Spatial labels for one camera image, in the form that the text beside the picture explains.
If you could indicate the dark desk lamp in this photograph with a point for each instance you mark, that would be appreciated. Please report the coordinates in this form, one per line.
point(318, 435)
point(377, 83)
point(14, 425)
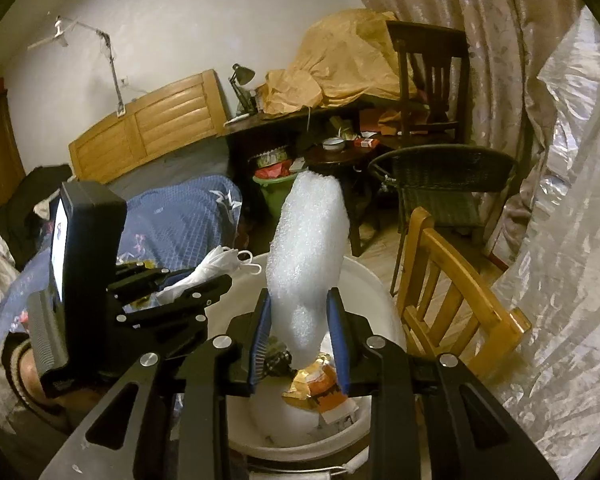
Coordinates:
point(242, 74)

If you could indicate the black wicker chair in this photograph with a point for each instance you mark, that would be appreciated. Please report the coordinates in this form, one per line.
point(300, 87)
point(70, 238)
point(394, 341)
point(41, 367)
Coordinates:
point(440, 175)

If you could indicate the orange cover cloth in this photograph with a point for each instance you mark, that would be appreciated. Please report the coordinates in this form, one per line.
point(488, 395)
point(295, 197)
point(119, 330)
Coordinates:
point(340, 60)

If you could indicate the blue star checked blanket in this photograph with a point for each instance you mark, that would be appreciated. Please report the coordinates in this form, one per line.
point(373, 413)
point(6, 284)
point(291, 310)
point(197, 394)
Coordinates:
point(180, 220)

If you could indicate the white ceiling fan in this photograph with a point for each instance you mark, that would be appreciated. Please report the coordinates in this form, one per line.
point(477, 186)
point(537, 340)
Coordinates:
point(57, 30)

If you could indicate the grey bed mattress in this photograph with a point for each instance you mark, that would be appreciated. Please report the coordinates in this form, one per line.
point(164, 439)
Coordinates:
point(190, 165)

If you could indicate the white bowl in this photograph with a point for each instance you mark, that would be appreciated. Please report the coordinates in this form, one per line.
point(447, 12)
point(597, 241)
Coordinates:
point(333, 145)

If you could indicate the beige patterned curtain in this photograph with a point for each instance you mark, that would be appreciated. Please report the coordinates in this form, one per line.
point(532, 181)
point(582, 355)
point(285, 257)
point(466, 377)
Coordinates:
point(505, 35)

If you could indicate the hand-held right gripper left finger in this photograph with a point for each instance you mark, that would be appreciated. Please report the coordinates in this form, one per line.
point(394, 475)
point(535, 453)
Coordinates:
point(262, 340)

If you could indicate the dark wooden desk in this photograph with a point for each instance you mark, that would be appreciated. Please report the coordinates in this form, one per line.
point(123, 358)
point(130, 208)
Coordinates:
point(290, 117)

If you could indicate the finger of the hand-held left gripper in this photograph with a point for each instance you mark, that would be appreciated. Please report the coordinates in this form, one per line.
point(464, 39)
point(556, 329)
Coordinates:
point(135, 280)
point(180, 310)

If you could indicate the light wooden chair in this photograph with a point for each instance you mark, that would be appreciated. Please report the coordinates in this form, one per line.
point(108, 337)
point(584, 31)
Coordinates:
point(480, 310)

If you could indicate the wooden bed headboard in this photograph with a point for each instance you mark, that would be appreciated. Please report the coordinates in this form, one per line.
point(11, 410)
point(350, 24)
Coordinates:
point(170, 120)

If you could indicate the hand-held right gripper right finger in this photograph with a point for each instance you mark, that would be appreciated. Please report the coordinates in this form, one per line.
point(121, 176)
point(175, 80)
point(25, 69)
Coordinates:
point(337, 340)

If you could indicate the dark wooden chair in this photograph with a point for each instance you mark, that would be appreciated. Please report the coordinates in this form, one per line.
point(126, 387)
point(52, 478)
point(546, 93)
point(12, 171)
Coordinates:
point(430, 40)

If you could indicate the green plastic bin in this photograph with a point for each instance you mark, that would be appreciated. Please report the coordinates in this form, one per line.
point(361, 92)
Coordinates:
point(275, 192)

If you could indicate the round dark table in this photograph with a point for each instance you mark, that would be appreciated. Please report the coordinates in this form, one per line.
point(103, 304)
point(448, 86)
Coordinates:
point(340, 157)

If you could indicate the silver crinkled cover cloth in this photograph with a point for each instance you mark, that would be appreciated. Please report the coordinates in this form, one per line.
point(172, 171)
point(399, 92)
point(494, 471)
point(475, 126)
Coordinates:
point(555, 260)

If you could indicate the black clothes pile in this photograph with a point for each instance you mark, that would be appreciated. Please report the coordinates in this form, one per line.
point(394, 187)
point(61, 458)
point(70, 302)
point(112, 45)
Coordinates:
point(25, 200)

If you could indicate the white bubble wrap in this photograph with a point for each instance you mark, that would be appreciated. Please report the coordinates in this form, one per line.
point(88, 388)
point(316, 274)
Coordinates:
point(305, 260)

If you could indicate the white plastic bucket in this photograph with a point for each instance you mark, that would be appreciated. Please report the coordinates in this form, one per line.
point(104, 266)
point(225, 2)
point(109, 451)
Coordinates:
point(370, 290)

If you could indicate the person's left forearm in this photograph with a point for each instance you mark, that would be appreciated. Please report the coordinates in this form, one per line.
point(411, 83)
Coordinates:
point(0, 385)

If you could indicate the orange white plastic bag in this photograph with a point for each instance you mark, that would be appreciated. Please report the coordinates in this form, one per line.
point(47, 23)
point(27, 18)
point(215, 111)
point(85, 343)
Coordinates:
point(320, 385)

